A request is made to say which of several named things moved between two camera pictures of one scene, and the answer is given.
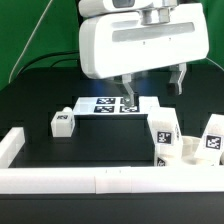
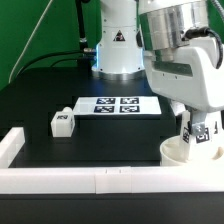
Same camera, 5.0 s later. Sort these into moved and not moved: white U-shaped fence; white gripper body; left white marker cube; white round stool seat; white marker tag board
Moved: white gripper body; white round stool seat
Not moved: left white marker cube; white marker tag board; white U-shaped fence
